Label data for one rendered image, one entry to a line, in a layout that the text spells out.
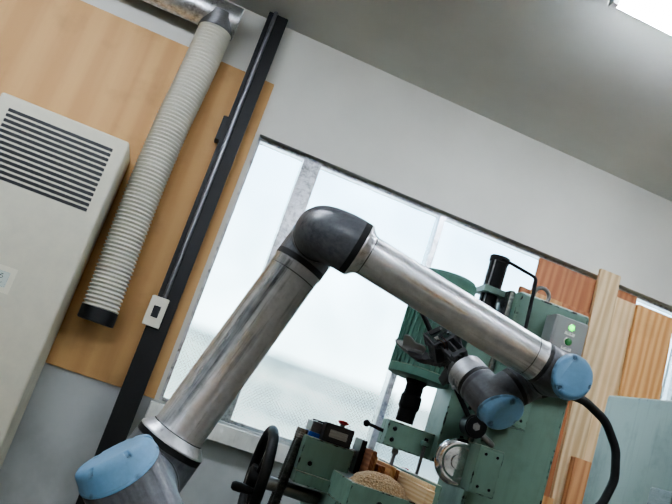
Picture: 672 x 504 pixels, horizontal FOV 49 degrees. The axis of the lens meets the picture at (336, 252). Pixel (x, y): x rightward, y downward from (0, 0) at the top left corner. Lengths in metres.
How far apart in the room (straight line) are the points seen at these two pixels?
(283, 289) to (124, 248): 1.69
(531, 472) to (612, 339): 1.92
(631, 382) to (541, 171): 1.15
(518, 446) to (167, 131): 1.98
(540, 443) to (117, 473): 1.19
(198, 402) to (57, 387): 1.84
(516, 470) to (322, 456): 0.52
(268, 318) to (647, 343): 2.79
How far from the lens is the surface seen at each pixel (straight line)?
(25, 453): 3.36
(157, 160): 3.23
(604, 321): 3.91
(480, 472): 1.97
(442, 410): 2.10
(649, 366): 4.03
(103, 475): 1.36
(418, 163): 3.68
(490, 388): 1.64
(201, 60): 3.39
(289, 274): 1.53
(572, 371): 1.54
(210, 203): 3.31
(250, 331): 1.52
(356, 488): 1.77
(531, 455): 2.12
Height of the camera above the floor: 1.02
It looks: 12 degrees up
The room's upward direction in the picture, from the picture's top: 19 degrees clockwise
